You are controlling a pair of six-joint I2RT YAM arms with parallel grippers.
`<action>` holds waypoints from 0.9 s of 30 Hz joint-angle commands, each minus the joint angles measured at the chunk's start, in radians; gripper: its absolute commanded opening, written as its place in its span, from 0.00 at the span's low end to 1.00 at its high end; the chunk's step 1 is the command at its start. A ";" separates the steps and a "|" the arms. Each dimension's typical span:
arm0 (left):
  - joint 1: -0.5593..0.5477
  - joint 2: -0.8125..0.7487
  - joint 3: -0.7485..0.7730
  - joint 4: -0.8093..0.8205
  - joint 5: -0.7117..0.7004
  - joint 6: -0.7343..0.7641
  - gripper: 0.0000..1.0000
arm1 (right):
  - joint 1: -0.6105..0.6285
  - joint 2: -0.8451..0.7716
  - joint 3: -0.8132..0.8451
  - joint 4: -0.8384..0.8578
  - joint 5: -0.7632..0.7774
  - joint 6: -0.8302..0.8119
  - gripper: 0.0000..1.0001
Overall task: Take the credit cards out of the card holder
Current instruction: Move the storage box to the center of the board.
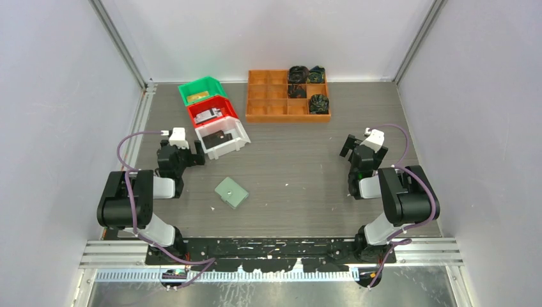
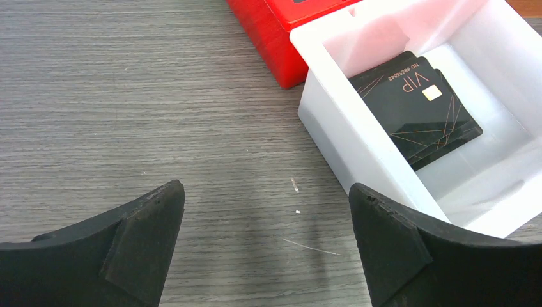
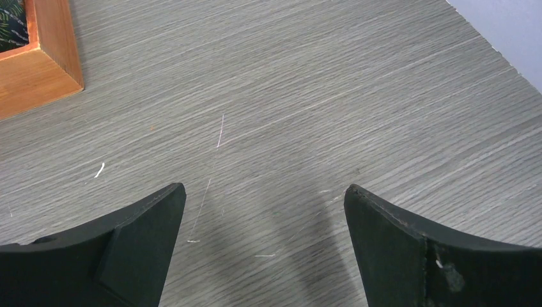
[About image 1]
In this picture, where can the white silver cards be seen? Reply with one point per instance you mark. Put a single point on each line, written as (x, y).
(207, 115)

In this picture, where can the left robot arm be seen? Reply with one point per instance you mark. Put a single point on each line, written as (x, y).
(128, 197)

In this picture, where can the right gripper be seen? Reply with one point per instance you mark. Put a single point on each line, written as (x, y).
(349, 144)

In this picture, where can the green plastic bin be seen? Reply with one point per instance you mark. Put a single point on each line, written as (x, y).
(210, 84)

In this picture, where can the white plastic bin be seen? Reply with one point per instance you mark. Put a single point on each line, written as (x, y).
(228, 125)

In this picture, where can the red plastic bin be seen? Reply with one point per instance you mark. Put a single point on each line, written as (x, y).
(220, 102)

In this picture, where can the black cards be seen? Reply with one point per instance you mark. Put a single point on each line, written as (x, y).
(216, 139)

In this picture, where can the green card holder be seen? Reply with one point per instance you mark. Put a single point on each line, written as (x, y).
(231, 193)

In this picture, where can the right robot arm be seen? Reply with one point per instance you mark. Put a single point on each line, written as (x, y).
(406, 194)

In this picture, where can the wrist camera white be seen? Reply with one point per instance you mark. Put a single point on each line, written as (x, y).
(177, 138)
(374, 139)

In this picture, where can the dark rolled item middle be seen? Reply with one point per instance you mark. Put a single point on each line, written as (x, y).
(297, 91)

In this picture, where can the gold cards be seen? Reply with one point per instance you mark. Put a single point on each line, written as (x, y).
(191, 99)

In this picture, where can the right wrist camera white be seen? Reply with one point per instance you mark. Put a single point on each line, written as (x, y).
(374, 139)

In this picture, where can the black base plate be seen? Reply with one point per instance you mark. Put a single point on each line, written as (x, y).
(271, 254)

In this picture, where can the orange compartment tray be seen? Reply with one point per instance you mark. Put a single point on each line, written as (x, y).
(268, 101)

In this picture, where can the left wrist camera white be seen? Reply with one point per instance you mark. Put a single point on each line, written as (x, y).
(177, 138)

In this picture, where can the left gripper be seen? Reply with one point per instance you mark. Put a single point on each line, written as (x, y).
(199, 153)

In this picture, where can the black rolled item top-left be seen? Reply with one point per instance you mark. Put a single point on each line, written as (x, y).
(298, 75)

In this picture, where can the dark green rolled item top-right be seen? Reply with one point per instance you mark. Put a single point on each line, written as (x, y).
(316, 75)

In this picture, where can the dark green rolled item bottom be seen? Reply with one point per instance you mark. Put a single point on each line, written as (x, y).
(318, 104)

